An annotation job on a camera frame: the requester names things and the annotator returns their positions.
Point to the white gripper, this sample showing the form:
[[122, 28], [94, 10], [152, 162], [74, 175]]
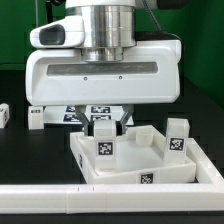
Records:
[[148, 73]]

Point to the white square tabletop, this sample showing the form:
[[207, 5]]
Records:
[[139, 159]]

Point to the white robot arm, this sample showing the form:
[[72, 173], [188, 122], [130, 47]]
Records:
[[92, 57]]

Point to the white L-shaped obstacle fence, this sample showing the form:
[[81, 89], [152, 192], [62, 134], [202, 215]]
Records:
[[206, 194]]

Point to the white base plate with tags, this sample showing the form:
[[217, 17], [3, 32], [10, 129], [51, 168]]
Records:
[[66, 114]]

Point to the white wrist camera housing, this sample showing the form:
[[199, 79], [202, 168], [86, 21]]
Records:
[[64, 33]]

